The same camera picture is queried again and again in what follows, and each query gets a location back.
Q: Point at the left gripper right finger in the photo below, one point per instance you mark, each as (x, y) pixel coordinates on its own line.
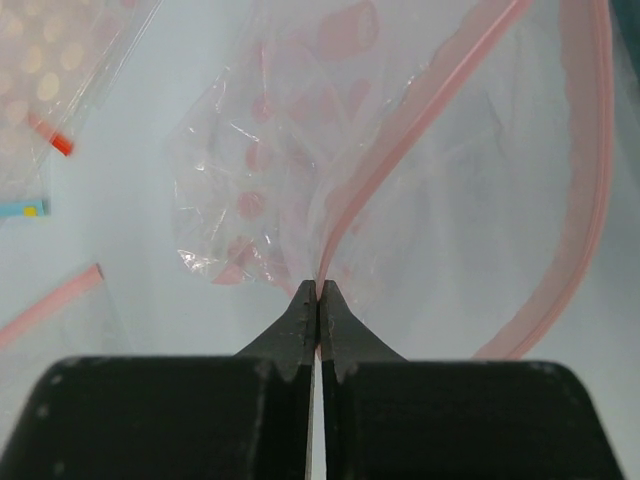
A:
(386, 417)

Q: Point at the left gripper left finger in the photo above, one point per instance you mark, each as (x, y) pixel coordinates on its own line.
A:
(246, 416)

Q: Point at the clear zip bag red dots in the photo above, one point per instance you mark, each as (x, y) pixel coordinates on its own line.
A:
(446, 163)

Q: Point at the teal transparent plastic tray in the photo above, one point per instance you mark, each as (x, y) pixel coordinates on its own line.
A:
(627, 16)

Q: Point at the clear zip bag pink zipper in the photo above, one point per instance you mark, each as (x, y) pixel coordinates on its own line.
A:
(76, 318)

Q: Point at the zip bag blue zipper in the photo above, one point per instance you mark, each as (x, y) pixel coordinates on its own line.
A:
(27, 208)

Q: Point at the zip bag pastel dots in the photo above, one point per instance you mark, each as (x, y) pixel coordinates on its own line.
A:
(57, 58)

